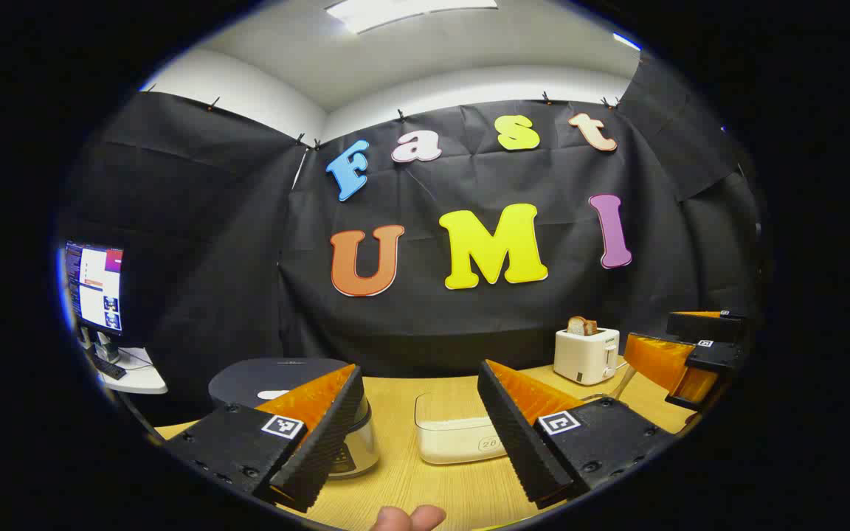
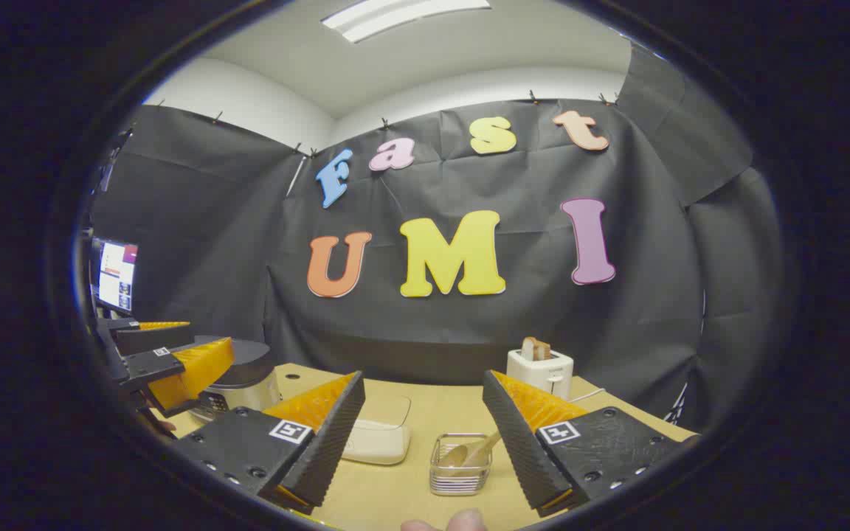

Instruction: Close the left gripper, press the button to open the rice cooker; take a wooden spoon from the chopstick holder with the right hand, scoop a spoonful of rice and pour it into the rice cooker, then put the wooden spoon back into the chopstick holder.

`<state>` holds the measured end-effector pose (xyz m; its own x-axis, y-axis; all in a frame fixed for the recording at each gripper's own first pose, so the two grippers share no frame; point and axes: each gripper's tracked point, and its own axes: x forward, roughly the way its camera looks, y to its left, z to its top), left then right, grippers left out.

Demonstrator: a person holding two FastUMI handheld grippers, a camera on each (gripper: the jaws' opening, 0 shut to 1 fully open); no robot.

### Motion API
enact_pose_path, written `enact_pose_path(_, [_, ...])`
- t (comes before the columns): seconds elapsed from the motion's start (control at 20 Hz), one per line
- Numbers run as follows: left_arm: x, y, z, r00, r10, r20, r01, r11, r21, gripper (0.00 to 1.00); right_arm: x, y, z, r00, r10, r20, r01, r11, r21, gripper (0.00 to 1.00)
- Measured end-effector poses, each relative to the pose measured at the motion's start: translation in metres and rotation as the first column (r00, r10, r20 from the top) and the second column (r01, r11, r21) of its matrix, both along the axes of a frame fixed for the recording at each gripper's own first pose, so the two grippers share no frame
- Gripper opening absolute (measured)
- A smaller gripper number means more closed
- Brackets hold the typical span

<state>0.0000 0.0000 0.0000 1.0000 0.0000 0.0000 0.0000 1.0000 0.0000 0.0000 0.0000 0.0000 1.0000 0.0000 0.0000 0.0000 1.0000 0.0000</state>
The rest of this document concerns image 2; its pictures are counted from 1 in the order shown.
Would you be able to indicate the ceiling light panel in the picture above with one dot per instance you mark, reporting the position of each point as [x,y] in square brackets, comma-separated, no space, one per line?
[403,16]

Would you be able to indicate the toasted bread slice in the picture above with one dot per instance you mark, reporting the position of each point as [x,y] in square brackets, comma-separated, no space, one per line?
[536,349]

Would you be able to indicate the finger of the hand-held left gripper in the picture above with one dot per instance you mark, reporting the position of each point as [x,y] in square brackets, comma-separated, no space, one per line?
[152,339]
[148,366]

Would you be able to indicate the white toaster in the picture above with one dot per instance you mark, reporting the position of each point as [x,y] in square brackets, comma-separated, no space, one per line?
[539,372]

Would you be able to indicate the black silver rice cooker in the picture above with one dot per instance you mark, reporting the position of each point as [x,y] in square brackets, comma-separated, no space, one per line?
[248,369]

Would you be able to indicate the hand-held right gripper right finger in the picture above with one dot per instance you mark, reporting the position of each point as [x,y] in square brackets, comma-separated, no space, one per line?
[521,450]

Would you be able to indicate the white rice container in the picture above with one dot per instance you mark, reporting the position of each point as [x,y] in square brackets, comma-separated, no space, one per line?
[377,446]

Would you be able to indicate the wooden spoon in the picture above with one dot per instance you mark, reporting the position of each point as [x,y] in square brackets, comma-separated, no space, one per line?
[457,455]

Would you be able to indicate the computer monitor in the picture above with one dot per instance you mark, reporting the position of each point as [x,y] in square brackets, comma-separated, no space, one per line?
[116,274]

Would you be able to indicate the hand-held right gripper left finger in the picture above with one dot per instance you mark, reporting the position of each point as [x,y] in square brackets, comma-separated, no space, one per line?
[329,442]

